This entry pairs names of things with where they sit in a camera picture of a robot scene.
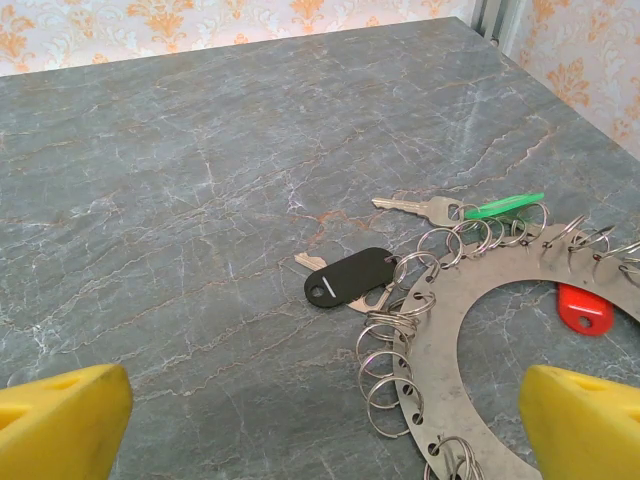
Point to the silver key with long blade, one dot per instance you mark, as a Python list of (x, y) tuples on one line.
[(440, 207)]

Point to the green plastic key tag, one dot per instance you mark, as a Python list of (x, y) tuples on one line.
[(500, 206)]

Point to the aluminium frame corner post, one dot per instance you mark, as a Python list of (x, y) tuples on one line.
[(492, 20)]

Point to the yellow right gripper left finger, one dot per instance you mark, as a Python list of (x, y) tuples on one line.
[(55, 425)]

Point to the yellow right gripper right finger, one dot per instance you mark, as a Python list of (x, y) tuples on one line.
[(585, 430)]

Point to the red plastic key tag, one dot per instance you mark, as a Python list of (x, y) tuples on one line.
[(575, 305)]

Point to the black plastic key tag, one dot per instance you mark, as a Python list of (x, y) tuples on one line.
[(345, 277)]

